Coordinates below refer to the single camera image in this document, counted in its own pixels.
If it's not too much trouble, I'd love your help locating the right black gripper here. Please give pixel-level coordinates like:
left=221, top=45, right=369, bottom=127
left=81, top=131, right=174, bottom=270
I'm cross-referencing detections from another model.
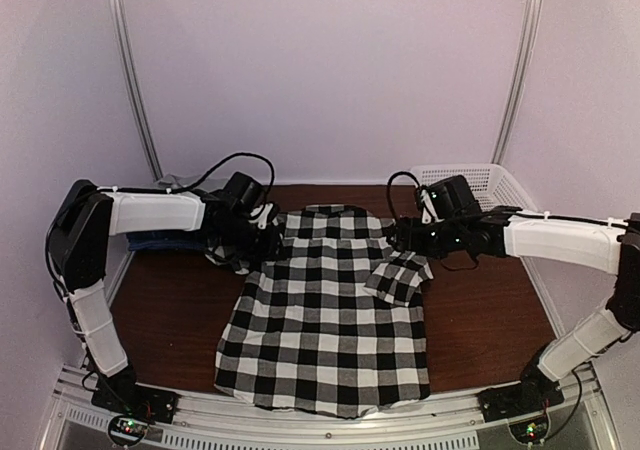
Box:
left=388, top=216, right=466, bottom=259

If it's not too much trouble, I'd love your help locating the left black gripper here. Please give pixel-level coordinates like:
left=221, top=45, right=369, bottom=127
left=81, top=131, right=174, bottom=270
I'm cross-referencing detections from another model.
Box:
left=215, top=214, right=288, bottom=261

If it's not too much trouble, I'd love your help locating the black white checkered shirt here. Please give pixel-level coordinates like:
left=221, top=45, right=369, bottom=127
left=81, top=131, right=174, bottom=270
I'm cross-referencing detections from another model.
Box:
left=214, top=205, right=432, bottom=419

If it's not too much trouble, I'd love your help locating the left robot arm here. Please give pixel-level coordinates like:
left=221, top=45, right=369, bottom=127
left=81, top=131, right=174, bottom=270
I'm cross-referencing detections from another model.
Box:
left=45, top=173, right=280, bottom=414

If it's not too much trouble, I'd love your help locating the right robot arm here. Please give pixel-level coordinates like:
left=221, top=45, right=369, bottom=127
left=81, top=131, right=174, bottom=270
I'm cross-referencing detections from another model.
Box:
left=390, top=206, right=639, bottom=412

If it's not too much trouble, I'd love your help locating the white plastic basket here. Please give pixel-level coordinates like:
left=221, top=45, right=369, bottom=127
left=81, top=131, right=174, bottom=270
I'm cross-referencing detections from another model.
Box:
left=409, top=163, right=538, bottom=211

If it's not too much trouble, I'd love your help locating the folded blue plaid shirt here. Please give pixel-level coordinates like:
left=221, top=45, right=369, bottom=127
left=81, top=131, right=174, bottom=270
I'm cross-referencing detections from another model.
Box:
left=126, top=230, right=207, bottom=252

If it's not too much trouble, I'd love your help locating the right circuit board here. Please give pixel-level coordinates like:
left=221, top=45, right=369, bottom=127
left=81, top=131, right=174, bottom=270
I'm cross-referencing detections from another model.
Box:
left=509, top=416, right=550, bottom=445

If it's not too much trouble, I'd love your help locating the circuit board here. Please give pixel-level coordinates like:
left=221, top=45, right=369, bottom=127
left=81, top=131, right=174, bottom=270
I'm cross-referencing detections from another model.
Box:
left=509, top=416, right=550, bottom=445
left=107, top=415, right=150, bottom=447

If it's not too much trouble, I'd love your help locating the left circuit board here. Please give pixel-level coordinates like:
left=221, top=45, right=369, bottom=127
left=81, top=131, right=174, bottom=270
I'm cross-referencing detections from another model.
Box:
left=107, top=415, right=150, bottom=447

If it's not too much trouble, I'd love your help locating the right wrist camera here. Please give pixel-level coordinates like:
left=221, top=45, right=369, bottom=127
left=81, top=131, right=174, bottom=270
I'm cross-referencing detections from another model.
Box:
left=417, top=175, right=482, bottom=224

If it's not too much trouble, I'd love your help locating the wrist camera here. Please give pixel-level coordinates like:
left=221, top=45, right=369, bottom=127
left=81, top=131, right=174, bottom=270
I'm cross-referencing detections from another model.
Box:
left=417, top=175, right=482, bottom=224
left=223, top=172, right=264, bottom=211

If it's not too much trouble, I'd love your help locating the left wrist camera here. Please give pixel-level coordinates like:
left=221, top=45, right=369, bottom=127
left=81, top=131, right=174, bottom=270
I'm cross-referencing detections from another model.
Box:
left=223, top=172, right=264, bottom=211

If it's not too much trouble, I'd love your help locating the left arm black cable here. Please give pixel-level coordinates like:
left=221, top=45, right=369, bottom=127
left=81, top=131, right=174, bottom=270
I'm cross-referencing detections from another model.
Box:
left=164, top=152, right=276, bottom=201

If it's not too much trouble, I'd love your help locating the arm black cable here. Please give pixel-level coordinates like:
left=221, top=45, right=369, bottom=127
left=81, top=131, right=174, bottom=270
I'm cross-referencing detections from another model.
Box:
left=164, top=152, right=276, bottom=201
left=387, top=171, right=640, bottom=231

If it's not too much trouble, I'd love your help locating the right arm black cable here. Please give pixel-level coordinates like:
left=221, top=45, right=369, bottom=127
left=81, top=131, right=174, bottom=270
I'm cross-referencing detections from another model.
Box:
left=387, top=171, right=640, bottom=231

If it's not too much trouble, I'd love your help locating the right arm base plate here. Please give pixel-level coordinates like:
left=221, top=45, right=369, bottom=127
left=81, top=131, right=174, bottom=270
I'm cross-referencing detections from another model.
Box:
left=477, top=380, right=565, bottom=422

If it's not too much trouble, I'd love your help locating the aluminium front rail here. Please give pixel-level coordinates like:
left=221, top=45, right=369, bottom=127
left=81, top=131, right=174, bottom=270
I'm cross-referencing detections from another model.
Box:
left=35, top=365, right=621, bottom=449

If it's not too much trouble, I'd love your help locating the right aluminium frame post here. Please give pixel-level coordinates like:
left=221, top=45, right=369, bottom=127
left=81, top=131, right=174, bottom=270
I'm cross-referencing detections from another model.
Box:
left=491, top=0, right=543, bottom=165

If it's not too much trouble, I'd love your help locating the aluminium frame post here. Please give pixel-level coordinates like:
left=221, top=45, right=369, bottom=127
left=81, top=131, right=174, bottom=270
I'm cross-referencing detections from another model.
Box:
left=108, top=0, right=163, bottom=181
left=491, top=0, right=543, bottom=165

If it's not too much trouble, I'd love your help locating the left aluminium frame post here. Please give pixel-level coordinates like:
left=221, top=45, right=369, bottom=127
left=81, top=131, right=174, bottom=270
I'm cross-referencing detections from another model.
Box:
left=108, top=0, right=163, bottom=181

